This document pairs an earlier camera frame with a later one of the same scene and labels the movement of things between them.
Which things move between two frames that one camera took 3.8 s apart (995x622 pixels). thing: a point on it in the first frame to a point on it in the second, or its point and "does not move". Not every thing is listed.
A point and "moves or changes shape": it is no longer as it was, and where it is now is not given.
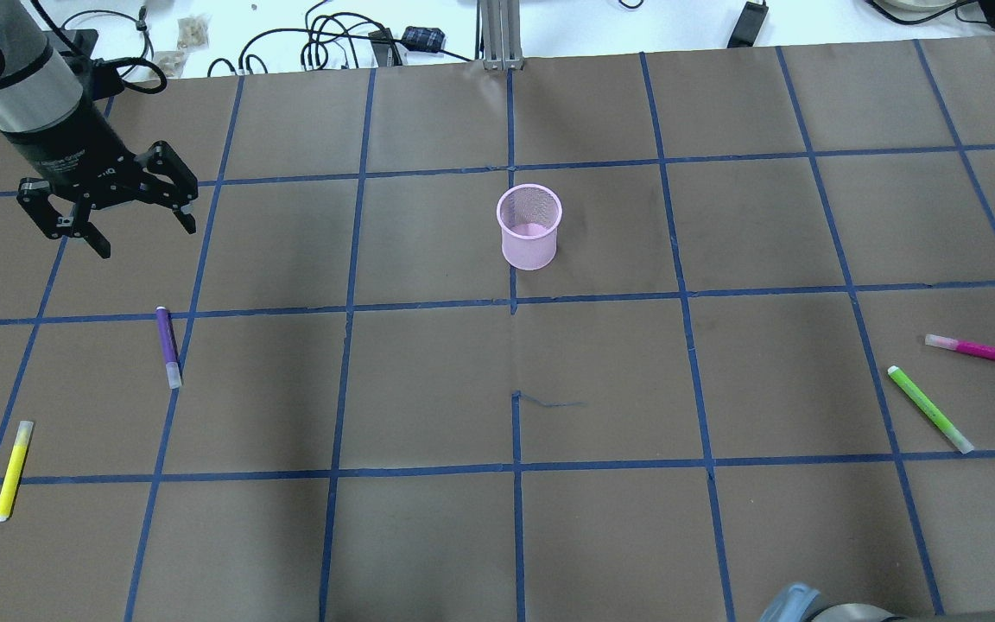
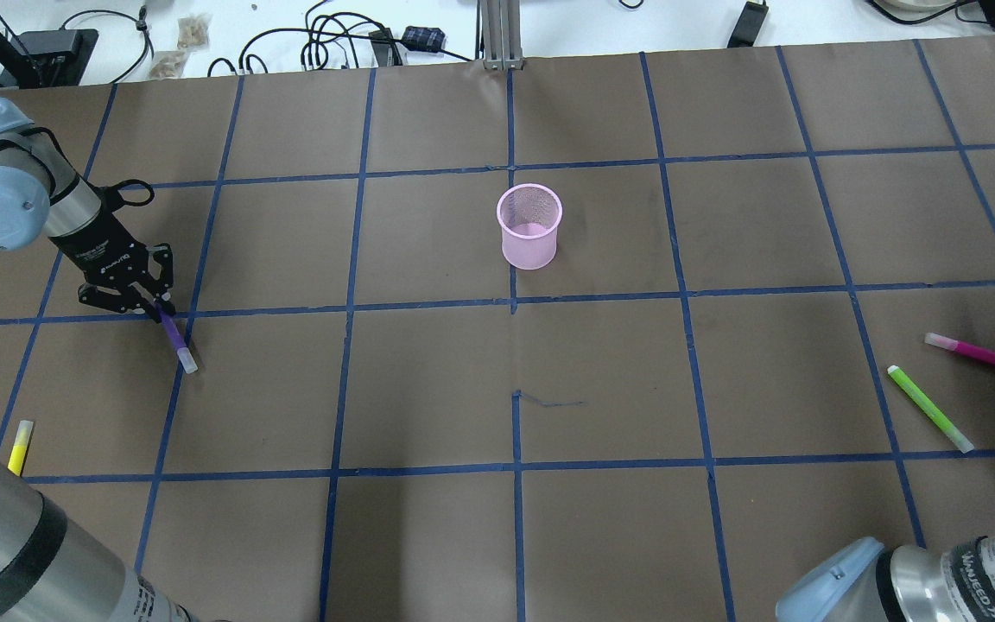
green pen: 929,409 does not move
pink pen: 981,350 does not move
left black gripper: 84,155 to 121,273
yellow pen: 23,437 does not move
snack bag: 193,32 does not move
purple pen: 168,345 moves or changes shape
